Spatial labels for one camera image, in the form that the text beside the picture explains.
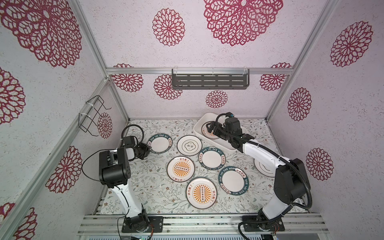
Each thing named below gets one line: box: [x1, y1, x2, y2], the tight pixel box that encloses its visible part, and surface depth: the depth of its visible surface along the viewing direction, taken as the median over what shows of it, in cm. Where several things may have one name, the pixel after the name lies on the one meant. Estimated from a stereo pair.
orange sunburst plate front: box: [185, 177, 218, 210], surface depth 85 cm
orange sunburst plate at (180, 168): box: [166, 155, 196, 183], surface depth 94 cm
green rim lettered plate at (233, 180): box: [218, 166, 250, 196], surface depth 90 cm
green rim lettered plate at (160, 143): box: [147, 133, 173, 154], surface depth 108 cm
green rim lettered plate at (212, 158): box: [198, 146, 227, 171], surface depth 100 cm
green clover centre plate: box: [176, 135, 203, 157], surface depth 106 cm
